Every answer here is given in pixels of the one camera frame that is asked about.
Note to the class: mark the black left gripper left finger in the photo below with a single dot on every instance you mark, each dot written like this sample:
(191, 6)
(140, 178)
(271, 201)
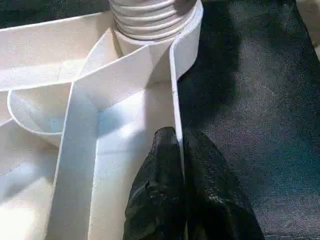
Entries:
(157, 190)

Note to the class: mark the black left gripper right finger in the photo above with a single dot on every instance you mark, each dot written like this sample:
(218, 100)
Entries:
(215, 200)

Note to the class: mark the black work mat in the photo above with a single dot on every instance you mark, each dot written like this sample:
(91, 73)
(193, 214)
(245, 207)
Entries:
(262, 112)

